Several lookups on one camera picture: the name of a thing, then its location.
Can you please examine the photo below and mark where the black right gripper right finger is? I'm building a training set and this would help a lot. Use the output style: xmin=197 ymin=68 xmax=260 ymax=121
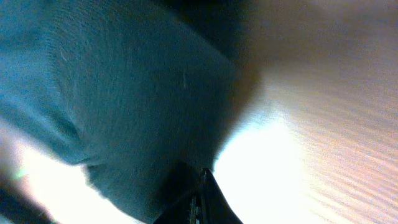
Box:
xmin=200 ymin=168 xmax=243 ymax=224

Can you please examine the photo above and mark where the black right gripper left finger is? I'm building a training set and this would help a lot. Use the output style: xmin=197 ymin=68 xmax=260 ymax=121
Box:
xmin=154 ymin=161 xmax=200 ymax=224

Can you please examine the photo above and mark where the black t-shirt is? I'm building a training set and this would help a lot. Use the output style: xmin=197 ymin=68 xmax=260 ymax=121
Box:
xmin=1 ymin=1 xmax=242 ymax=223

